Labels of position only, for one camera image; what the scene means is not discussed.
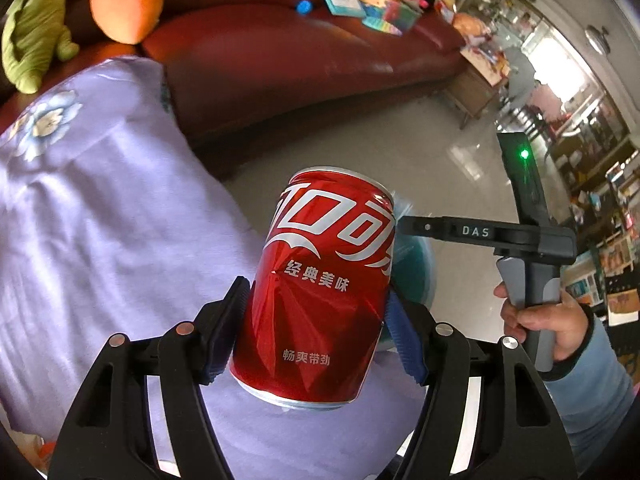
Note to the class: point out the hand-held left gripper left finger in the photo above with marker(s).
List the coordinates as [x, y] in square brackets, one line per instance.
[224, 342]

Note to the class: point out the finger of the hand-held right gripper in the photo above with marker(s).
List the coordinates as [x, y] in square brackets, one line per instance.
[440, 230]

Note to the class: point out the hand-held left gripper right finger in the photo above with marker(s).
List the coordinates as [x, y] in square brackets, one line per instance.
[406, 347]

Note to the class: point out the red soda can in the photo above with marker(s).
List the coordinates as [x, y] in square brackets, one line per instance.
[320, 290]

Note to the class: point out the person's right forearm blue sleeve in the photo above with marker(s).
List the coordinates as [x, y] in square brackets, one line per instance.
[595, 400]

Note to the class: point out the person's right hand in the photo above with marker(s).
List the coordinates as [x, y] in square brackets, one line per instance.
[567, 330]

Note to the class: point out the teal plastic bin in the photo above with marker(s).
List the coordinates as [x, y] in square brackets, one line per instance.
[412, 280]

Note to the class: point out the cluttered display shelves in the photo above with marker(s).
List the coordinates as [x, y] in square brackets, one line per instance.
[605, 240]

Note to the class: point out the dark chair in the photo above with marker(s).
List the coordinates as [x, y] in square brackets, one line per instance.
[530, 105]

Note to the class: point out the wooden side table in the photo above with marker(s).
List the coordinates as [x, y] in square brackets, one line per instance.
[472, 92]

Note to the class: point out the purple floral blanket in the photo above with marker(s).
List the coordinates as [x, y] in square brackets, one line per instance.
[100, 235]

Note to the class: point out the pile of colourful toys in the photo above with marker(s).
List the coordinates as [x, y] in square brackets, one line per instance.
[482, 42]

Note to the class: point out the dark red leather sofa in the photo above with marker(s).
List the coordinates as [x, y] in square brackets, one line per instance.
[300, 75]

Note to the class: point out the rainbow striped toy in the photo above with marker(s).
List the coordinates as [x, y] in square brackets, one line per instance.
[392, 19]

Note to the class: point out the orange and white packet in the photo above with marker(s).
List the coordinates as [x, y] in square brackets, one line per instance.
[37, 452]

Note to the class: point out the small blue ball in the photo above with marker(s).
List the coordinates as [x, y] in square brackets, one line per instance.
[304, 6]

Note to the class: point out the orange plush pillow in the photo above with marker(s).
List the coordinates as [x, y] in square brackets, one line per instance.
[127, 0]

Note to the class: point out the green plush toy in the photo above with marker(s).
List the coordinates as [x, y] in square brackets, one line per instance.
[32, 30]

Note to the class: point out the round wall lamp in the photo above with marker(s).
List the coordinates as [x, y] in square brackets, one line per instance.
[598, 39]

